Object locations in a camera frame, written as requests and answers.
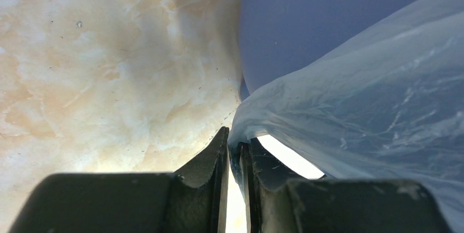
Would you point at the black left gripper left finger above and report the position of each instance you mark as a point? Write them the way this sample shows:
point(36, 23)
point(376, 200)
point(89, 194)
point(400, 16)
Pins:
point(190, 199)

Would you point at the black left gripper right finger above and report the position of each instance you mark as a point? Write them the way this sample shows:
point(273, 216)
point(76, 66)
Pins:
point(278, 199)

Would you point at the light blue plastic trash bag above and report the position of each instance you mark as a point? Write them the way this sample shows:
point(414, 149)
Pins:
point(388, 103)

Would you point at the blue plastic trash bin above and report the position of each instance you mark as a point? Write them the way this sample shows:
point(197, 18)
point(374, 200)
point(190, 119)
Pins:
point(278, 37)

